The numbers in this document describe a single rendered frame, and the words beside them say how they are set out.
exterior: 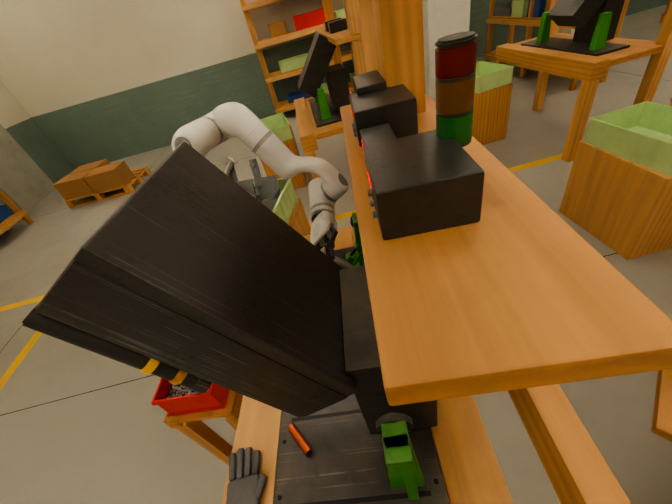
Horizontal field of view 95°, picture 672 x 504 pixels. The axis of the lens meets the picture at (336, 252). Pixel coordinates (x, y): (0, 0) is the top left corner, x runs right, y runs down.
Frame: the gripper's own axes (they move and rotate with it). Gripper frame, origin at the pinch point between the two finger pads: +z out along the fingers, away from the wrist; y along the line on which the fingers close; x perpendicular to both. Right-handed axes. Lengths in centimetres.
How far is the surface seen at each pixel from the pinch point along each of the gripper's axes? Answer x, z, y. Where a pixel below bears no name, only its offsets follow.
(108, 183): -145, -375, -420
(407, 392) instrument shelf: -21, 48, 42
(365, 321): 0.3, 26.0, 13.1
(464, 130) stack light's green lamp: -11, 16, 54
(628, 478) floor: 148, 67, -8
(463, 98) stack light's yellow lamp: -14, 15, 57
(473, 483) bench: 33, 58, 4
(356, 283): 1.8, 14.2, 10.1
